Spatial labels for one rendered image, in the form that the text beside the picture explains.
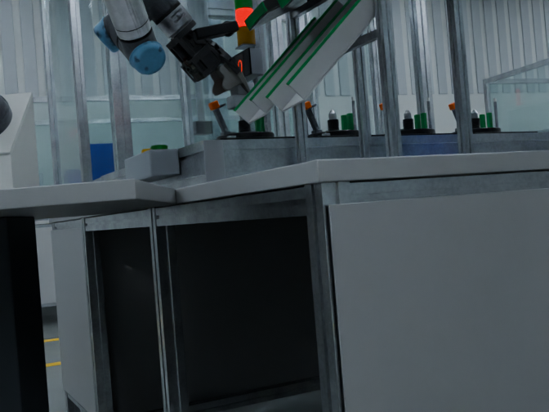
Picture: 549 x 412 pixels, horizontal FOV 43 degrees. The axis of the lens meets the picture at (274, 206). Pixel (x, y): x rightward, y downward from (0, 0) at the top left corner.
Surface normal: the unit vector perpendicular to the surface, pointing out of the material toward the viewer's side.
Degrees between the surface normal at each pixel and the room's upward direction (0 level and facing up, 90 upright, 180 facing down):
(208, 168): 90
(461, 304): 90
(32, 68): 90
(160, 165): 90
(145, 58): 130
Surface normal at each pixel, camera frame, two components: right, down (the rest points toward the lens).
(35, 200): 0.00, -0.01
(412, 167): 0.46, -0.05
